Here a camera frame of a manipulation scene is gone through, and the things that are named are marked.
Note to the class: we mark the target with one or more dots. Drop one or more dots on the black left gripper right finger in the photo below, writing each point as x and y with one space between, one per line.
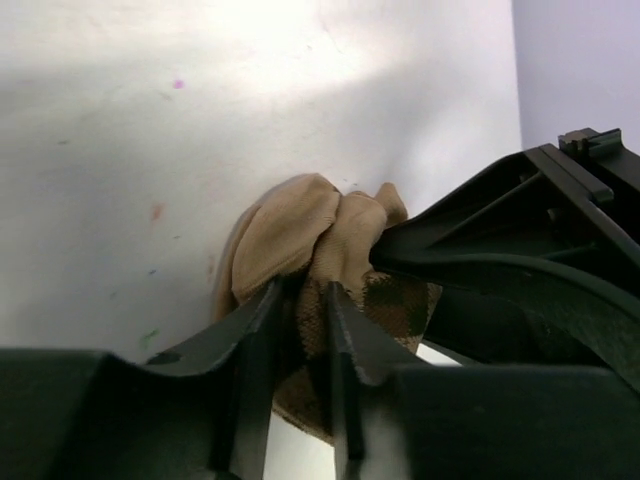
395 416

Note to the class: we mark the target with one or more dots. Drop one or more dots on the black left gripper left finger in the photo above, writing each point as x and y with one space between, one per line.
200 410

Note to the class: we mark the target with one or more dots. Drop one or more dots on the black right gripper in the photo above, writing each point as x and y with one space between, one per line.
537 256

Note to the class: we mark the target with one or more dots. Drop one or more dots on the brown argyle sock pair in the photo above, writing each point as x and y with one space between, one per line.
310 233

